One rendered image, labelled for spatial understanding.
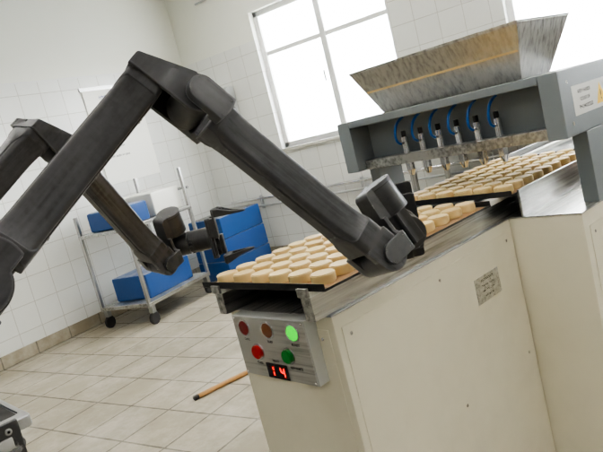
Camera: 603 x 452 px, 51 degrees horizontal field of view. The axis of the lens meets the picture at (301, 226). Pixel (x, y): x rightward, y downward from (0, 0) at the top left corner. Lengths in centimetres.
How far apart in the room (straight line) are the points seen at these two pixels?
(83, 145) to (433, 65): 117
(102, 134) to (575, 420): 146
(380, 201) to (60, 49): 514
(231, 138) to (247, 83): 538
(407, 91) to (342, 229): 99
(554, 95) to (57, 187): 116
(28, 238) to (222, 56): 573
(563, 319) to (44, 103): 476
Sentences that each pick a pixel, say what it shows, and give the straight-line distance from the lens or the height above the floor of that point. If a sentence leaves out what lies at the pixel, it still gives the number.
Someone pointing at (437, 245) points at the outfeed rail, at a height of 86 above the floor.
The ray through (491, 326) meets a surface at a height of 61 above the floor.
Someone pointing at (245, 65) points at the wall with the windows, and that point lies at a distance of 630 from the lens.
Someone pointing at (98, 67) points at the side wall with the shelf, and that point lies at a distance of 617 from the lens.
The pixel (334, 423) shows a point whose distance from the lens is 135.
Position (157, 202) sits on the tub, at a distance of 534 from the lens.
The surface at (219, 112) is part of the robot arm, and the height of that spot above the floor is 125.
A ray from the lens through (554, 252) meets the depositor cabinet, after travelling 171.
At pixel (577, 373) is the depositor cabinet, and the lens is 183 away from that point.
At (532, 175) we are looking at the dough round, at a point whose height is 92.
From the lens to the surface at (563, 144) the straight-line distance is 275.
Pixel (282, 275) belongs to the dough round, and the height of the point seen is 92.
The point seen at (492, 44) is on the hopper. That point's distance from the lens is 172.
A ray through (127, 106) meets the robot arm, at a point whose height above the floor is 128.
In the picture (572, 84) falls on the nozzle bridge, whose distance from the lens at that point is 168.
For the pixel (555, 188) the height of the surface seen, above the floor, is 87.
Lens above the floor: 120
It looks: 9 degrees down
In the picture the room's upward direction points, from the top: 14 degrees counter-clockwise
